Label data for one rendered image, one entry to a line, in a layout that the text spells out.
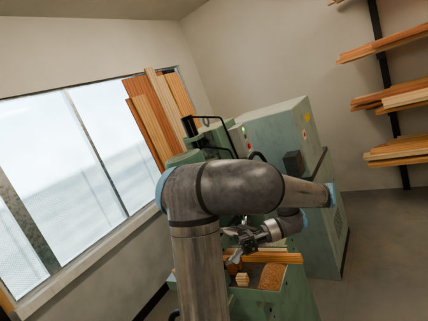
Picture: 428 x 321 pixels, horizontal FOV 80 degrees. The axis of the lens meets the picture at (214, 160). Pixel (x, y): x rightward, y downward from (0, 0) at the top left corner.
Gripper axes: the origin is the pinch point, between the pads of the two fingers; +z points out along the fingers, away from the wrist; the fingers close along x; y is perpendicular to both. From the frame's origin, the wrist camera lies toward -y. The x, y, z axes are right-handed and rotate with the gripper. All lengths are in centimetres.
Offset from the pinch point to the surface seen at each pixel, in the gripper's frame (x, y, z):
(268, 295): 21.6, 8.4, -12.3
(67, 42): -148, -147, 63
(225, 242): 8.3, -18.9, -4.6
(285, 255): 13.8, 0.4, -25.8
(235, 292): 21.9, -1.1, -1.0
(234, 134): -40, -28, -26
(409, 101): -19, -80, -183
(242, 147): -33, -27, -28
